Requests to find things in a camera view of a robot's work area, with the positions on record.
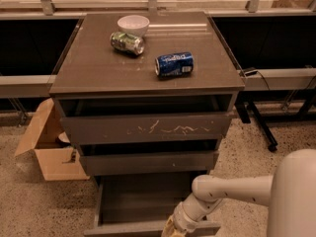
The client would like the grey drawer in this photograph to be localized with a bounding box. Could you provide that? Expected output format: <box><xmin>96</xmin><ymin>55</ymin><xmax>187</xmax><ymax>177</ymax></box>
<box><xmin>80</xmin><ymin>139</ymin><xmax>219</xmax><ymax>176</ymax></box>
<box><xmin>83</xmin><ymin>171</ymin><xmax>222</xmax><ymax>237</ymax></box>
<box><xmin>57</xmin><ymin>94</ymin><xmax>234</xmax><ymax>145</ymax></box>

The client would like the grey middle drawer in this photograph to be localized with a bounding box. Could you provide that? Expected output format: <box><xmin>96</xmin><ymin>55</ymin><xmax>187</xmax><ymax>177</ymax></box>
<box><xmin>80</xmin><ymin>139</ymin><xmax>219</xmax><ymax>176</ymax></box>

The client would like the blue Pepsi can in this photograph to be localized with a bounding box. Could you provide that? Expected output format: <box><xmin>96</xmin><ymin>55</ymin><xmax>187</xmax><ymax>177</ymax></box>
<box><xmin>155</xmin><ymin>52</ymin><xmax>194</xmax><ymax>77</ymax></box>

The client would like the open cardboard box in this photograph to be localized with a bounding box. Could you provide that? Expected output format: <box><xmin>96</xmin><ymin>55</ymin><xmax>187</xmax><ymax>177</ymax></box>
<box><xmin>15</xmin><ymin>99</ymin><xmax>89</xmax><ymax>181</ymax></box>

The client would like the grey drawer cabinet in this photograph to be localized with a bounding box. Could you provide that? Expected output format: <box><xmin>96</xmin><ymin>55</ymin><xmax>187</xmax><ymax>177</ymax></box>
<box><xmin>48</xmin><ymin>11</ymin><xmax>246</xmax><ymax>196</ymax></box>

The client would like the grey top drawer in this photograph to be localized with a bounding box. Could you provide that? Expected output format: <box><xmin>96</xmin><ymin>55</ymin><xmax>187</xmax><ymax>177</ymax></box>
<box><xmin>57</xmin><ymin>94</ymin><xmax>234</xmax><ymax>145</ymax></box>

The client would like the black power adapter with cable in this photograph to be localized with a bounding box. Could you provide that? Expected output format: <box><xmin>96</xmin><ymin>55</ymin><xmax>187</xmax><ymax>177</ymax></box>
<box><xmin>239</xmin><ymin>67</ymin><xmax>271</xmax><ymax>91</ymax></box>

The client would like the white plate in box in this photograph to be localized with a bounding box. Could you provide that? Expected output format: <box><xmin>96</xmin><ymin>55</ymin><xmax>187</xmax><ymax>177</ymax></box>
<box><xmin>58</xmin><ymin>132</ymin><xmax>70</xmax><ymax>144</ymax></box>

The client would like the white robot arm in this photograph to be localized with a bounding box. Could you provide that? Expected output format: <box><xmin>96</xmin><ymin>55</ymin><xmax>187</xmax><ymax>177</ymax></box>
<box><xmin>161</xmin><ymin>149</ymin><xmax>316</xmax><ymax>237</ymax></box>

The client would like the white bowl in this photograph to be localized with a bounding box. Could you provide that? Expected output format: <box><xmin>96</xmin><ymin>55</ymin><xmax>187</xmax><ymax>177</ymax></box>
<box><xmin>118</xmin><ymin>15</ymin><xmax>150</xmax><ymax>37</ymax></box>

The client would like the grey bottom drawer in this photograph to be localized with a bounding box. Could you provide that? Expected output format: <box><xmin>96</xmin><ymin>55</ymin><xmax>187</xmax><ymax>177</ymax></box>
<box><xmin>83</xmin><ymin>171</ymin><xmax>222</xmax><ymax>237</ymax></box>

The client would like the green crushed soda can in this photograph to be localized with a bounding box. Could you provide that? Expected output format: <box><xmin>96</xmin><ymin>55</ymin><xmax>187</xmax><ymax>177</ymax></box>
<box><xmin>110</xmin><ymin>32</ymin><xmax>145</xmax><ymax>55</ymax></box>

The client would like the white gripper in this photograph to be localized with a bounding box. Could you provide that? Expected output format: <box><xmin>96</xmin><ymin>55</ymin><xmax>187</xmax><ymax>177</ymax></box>
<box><xmin>161</xmin><ymin>215</ymin><xmax>187</xmax><ymax>237</ymax></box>

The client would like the black metal stand leg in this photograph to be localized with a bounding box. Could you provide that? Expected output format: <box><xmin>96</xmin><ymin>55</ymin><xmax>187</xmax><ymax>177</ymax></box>
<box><xmin>235</xmin><ymin>99</ymin><xmax>277</xmax><ymax>152</ymax></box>

